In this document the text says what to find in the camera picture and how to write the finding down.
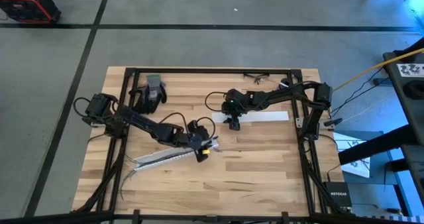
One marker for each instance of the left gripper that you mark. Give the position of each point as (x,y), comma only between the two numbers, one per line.
(195,138)

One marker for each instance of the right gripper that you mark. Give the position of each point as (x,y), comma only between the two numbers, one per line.
(233,106)

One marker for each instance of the white duct cover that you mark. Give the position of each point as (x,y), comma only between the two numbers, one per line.
(265,116)

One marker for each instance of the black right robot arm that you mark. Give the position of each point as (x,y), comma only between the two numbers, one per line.
(298,91)

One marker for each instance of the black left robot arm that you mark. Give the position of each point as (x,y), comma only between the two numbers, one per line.
(142,123)

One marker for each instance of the pile of black zip ties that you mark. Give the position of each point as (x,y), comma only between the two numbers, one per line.
(256,77)

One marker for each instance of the grey black work glove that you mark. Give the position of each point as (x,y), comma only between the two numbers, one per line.
(142,101)
(155,88)

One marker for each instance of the white paper sheet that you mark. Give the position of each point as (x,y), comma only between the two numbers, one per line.
(354,164)

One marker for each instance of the white marker label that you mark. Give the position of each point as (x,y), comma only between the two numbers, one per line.
(410,70)

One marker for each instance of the red black tool case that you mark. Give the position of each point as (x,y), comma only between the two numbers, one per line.
(26,5)

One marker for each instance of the black aluminium table frame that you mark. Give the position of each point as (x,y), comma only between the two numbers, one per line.
(212,70)

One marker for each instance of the black Netgear network switch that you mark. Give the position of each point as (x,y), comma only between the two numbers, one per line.
(338,194)

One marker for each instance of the black side workstation frame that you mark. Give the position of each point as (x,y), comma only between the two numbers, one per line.
(407,111)

